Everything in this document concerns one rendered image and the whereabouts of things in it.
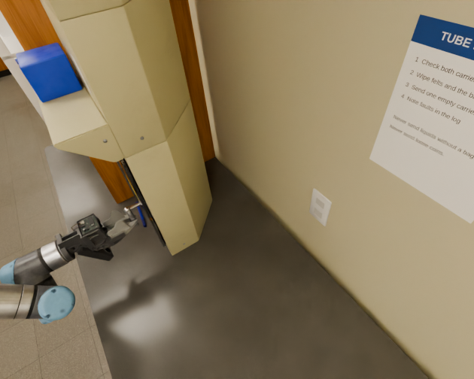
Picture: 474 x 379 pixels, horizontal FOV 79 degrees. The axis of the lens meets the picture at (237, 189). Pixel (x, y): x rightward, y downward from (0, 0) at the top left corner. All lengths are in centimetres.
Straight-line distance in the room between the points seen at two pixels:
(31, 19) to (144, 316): 88
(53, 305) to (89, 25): 60
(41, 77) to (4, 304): 51
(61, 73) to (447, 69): 78
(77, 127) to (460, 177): 73
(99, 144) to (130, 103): 12
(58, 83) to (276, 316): 87
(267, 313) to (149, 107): 68
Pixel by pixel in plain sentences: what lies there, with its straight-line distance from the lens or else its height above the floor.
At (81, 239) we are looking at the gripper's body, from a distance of 91.
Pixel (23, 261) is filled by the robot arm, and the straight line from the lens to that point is 97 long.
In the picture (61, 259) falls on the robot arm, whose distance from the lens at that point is 95.
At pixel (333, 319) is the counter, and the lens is 98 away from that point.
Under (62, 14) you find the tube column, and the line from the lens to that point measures 62.
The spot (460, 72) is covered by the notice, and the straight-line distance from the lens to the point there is 53.
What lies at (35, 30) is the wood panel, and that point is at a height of 162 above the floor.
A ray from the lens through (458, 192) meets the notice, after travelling 61.
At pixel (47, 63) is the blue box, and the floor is 159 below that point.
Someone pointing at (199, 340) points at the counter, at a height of 94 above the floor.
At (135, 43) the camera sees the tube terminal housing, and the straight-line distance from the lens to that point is 65.
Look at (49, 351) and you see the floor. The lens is 229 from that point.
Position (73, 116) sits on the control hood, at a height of 151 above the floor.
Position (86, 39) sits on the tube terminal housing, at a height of 168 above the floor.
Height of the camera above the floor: 185
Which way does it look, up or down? 48 degrees down
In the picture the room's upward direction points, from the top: 6 degrees counter-clockwise
